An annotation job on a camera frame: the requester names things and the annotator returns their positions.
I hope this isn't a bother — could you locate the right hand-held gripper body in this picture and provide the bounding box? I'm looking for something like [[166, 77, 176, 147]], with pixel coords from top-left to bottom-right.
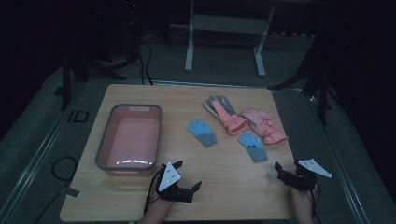
[[281, 158, 332, 192]]

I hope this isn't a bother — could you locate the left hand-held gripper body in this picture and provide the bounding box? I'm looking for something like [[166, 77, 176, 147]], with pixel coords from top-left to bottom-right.
[[154, 161, 194, 204]]

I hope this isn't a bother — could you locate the pink basin with grey rim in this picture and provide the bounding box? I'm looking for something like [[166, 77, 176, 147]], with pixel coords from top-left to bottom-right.
[[94, 104, 163, 177]]

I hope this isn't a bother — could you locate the pink and grey ski glove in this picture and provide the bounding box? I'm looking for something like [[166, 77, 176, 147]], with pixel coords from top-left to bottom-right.
[[238, 107, 290, 147], [203, 94, 249, 136]]

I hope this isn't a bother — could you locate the person's right hand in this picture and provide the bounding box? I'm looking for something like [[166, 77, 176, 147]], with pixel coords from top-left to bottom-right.
[[289, 182, 319, 217]]

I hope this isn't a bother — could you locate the person's left hand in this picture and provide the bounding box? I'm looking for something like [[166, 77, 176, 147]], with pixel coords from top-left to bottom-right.
[[146, 182, 176, 219]]

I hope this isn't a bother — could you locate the blue and grey knit glove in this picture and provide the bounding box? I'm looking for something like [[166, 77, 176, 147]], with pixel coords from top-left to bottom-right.
[[186, 119, 219, 148], [237, 132, 269, 163]]

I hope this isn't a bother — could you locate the black metal stand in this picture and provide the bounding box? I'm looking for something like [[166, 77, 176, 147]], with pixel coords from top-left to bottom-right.
[[53, 50, 127, 112], [268, 29, 333, 126]]

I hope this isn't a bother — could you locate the grey tape strip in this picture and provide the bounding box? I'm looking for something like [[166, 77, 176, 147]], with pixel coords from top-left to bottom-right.
[[59, 186, 82, 200]]

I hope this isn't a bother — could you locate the black tripod pole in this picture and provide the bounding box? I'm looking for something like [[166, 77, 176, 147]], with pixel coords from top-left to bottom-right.
[[123, 0, 145, 64]]

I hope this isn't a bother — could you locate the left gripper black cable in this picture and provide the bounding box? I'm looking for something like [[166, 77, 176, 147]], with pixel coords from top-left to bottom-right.
[[143, 169, 163, 217]]

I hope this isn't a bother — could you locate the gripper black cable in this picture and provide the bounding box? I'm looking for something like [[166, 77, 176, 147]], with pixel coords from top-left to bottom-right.
[[143, 169, 163, 217], [309, 186, 322, 224]]

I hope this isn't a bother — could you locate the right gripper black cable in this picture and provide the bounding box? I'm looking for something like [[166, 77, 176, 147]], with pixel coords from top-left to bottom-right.
[[309, 186, 322, 224]]

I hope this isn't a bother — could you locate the black looped floor cable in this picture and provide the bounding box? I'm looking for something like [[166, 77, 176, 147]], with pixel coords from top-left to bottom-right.
[[50, 155, 79, 183]]

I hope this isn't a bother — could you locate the white metal desk frame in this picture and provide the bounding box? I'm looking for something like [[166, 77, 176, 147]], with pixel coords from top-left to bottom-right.
[[184, 0, 277, 78]]

